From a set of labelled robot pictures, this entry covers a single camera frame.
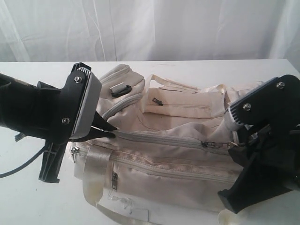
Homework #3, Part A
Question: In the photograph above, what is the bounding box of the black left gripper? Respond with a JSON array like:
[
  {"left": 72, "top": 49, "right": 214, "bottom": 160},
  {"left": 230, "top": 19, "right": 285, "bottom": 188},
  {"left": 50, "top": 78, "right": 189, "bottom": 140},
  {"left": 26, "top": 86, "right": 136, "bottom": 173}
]
[{"left": 14, "top": 81, "right": 117, "bottom": 183}]

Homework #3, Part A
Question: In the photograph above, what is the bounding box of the white backdrop curtain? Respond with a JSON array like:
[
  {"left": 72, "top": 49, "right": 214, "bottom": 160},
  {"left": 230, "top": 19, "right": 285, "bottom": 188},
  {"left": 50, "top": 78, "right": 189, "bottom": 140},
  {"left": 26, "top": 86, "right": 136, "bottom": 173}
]
[{"left": 0, "top": 0, "right": 300, "bottom": 62}]

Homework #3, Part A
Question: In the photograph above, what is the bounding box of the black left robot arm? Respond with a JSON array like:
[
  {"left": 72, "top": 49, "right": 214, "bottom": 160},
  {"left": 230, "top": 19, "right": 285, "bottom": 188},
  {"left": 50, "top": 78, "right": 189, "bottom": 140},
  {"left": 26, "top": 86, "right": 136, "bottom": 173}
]
[{"left": 0, "top": 70, "right": 115, "bottom": 183}]

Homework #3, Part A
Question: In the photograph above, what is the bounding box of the cream fabric duffel bag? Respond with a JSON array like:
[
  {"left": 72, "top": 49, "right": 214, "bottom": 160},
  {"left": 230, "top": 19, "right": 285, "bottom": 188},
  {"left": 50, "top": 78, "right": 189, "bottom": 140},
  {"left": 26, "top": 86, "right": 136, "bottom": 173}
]
[{"left": 67, "top": 64, "right": 260, "bottom": 225}]

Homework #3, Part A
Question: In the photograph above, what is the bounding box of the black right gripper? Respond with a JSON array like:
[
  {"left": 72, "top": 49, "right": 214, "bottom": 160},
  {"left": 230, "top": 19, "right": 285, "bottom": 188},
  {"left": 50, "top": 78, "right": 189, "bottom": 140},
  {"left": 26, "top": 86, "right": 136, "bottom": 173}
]
[{"left": 218, "top": 124, "right": 300, "bottom": 214}]

